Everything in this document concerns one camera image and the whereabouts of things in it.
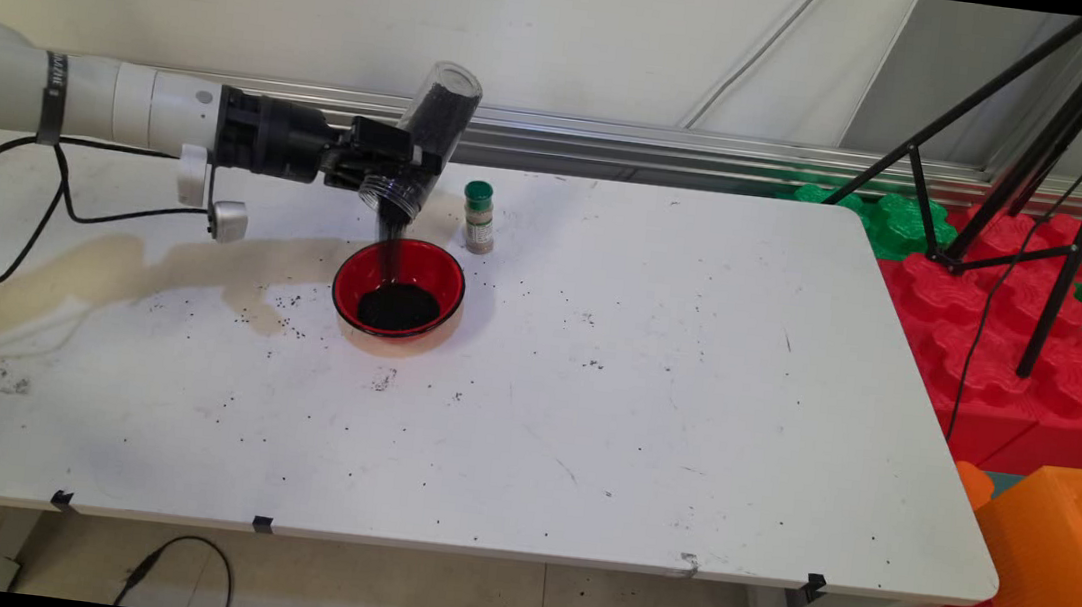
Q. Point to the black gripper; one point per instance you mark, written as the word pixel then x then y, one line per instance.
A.
pixel 277 137

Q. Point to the clear jar with black seeds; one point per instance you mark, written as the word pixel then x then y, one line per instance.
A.
pixel 446 103

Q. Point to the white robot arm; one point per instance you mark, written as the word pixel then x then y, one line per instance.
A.
pixel 90 100

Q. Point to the green-capped spice bottle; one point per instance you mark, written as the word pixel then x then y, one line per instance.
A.
pixel 480 227

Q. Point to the red bowl with black rim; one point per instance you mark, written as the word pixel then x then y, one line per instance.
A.
pixel 424 266

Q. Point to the black seed pile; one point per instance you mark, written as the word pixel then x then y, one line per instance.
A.
pixel 400 309

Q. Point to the black table edge clip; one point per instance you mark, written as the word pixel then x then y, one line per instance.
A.
pixel 815 586
pixel 64 500
pixel 263 524

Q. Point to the large red foam block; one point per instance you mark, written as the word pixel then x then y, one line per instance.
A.
pixel 986 370

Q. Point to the small orange foam piece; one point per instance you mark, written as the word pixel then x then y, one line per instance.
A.
pixel 972 485

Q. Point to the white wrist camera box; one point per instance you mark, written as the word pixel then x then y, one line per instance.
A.
pixel 230 223

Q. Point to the metal wall rail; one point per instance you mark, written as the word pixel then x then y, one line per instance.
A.
pixel 618 141

